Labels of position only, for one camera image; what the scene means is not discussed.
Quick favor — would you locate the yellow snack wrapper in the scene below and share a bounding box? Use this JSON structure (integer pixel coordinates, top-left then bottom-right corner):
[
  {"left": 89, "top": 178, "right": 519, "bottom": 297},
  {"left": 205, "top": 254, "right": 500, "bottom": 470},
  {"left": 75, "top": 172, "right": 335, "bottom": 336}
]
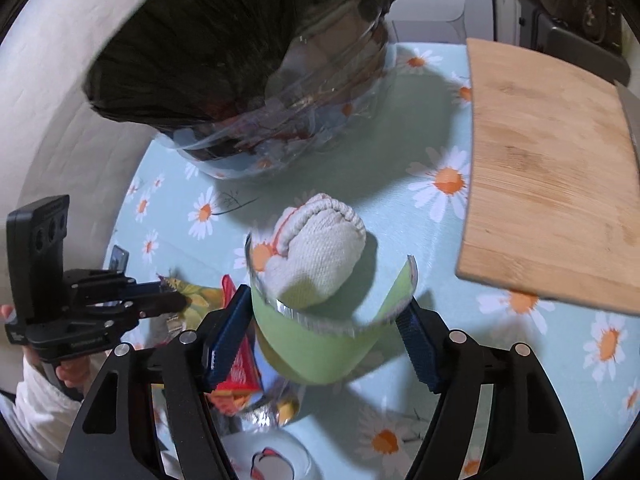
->
[{"left": 160, "top": 276, "right": 224, "bottom": 337}]

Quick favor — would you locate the red snack wrapper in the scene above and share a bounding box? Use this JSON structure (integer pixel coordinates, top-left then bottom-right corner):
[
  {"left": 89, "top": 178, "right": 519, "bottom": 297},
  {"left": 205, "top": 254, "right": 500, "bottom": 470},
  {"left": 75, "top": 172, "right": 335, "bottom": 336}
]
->
[{"left": 206, "top": 275, "right": 262, "bottom": 416}]

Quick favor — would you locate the green foil lid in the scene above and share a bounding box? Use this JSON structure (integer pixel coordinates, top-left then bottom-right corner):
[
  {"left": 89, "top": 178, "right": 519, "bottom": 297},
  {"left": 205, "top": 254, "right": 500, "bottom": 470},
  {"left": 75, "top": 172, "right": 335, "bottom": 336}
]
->
[{"left": 244, "top": 236, "right": 418, "bottom": 386}]

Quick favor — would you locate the white knitted work glove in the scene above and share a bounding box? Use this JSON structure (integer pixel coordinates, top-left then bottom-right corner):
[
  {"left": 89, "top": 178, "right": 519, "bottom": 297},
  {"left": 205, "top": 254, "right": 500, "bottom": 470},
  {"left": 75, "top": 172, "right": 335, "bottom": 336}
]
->
[{"left": 250, "top": 193, "right": 367, "bottom": 310}]

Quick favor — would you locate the white left sleeve forearm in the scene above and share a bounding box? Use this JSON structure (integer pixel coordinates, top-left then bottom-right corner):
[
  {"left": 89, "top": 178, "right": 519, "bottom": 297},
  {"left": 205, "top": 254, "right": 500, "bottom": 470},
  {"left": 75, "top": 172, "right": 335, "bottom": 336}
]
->
[{"left": 1, "top": 352, "right": 81, "bottom": 479}]

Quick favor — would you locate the black-lined trash bin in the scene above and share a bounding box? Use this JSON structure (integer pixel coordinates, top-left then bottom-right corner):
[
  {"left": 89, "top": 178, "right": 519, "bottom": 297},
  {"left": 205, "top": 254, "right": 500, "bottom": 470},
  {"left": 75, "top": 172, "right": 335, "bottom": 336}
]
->
[{"left": 84, "top": 0, "right": 396, "bottom": 180}]

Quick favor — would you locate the person's left hand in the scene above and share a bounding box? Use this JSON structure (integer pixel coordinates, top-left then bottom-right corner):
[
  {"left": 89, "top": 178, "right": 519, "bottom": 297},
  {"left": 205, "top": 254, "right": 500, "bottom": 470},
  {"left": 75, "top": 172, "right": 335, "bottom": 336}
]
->
[{"left": 0, "top": 302, "right": 94, "bottom": 390}]

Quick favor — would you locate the blue smartphone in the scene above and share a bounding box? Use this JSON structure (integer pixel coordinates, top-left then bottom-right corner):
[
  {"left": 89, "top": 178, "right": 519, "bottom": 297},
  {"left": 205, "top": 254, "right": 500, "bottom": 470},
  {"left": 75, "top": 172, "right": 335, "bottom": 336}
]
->
[{"left": 107, "top": 244, "right": 129, "bottom": 273}]

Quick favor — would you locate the white plate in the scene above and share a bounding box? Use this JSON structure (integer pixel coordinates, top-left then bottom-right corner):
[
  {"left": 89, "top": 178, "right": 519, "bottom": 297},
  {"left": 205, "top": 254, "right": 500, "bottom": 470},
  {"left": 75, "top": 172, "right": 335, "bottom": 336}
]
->
[{"left": 221, "top": 429, "right": 320, "bottom": 480}]

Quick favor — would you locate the daisy print tablecloth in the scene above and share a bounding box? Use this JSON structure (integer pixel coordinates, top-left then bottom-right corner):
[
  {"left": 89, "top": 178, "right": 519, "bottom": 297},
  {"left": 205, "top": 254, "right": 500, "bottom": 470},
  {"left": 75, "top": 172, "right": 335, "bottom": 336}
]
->
[{"left": 108, "top": 44, "right": 639, "bottom": 479}]

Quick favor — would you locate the bamboo cutting board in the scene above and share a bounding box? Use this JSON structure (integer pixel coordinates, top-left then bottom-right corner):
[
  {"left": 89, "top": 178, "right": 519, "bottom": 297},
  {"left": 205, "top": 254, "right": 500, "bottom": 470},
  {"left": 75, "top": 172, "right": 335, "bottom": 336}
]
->
[{"left": 457, "top": 38, "right": 639, "bottom": 315}]

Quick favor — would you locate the black suitcase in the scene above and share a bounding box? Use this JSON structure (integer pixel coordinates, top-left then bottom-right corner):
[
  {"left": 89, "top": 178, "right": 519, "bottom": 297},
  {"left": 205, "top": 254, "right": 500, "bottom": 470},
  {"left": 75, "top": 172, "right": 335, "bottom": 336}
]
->
[{"left": 518, "top": 0, "right": 631, "bottom": 86}]

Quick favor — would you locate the steel cleaver black handle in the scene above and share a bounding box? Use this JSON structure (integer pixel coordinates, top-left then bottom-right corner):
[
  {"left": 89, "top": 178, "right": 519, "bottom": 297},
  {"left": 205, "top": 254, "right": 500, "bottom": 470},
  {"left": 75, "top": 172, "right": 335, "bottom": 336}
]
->
[{"left": 614, "top": 81, "right": 640, "bottom": 165}]

